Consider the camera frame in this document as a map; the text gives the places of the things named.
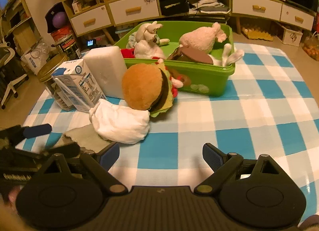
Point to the black bag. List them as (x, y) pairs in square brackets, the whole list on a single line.
[(173, 5)]

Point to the hamburger plush with white body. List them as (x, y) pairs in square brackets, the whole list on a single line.
[(142, 83)]

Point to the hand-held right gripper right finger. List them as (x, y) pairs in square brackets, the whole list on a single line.
[(211, 157)]

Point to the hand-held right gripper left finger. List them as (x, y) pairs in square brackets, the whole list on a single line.
[(109, 155)]

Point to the person's left forearm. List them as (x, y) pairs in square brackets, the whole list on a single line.
[(10, 216)]

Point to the white crate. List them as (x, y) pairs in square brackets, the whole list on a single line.
[(290, 35)]

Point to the glass jar with gold lid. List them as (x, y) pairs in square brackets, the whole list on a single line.
[(48, 71)]

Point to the stack of papers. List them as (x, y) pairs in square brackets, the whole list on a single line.
[(210, 5)]

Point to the grey-green cloth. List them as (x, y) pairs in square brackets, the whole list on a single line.
[(79, 136)]

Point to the bag of oranges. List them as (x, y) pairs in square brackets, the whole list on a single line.
[(311, 48)]

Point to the white foam block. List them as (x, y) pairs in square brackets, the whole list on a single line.
[(106, 71)]

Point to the metal tin can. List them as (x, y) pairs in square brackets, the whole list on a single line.
[(68, 46)]

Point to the white plush with red scarf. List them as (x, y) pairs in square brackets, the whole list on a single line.
[(147, 51)]

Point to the pink plush with white dress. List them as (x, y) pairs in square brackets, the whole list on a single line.
[(199, 38)]

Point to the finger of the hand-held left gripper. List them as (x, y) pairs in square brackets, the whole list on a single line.
[(64, 150), (37, 130)]

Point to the small device with screen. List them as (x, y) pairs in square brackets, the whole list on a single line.
[(91, 43)]

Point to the white plastic bag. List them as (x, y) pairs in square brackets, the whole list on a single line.
[(35, 61)]

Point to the green plastic bin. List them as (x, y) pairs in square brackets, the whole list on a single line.
[(199, 76)]

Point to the egg tray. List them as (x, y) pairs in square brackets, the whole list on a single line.
[(256, 33)]

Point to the office chair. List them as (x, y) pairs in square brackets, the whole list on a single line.
[(10, 76)]

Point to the blue white milk carton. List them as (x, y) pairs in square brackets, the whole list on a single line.
[(79, 86)]

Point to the grey rabbit plush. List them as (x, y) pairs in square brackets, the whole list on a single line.
[(147, 32)]

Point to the purple ball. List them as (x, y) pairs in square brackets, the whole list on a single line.
[(60, 19)]

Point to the blue white checkered blanket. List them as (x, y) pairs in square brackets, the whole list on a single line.
[(224, 126)]

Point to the brown plush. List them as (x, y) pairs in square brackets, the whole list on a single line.
[(192, 56)]

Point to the white cabinet drawer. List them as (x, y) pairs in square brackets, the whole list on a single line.
[(91, 16), (296, 12), (134, 4), (256, 1)]

